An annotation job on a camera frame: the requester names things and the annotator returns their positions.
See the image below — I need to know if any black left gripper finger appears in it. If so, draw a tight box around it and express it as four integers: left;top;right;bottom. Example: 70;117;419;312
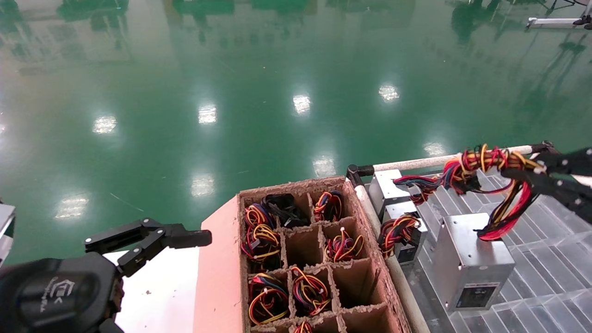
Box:
85;218;214;278

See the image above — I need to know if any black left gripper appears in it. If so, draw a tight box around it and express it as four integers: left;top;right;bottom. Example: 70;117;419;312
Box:
0;253;125;333

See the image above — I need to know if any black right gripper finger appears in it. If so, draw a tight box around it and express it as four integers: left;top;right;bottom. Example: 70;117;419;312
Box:
502;167;592;225
536;148;592;175

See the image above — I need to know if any clear plastic divider tray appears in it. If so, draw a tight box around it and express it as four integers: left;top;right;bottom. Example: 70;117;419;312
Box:
402;169;592;333

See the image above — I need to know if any brown cardboard divider box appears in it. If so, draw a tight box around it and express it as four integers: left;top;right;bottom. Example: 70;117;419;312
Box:
193;176;414;333

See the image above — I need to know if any black cable bundle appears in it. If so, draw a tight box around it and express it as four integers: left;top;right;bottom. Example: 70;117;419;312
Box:
261;193;309;228

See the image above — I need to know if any white floor stand frame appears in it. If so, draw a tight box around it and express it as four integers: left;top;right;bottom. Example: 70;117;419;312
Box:
527;16;592;31

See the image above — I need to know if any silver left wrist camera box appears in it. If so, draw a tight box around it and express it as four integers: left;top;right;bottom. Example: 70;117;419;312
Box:
0;203;17;266

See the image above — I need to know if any white pipe cart frame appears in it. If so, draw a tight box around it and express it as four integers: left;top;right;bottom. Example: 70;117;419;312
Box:
346;141;592;333

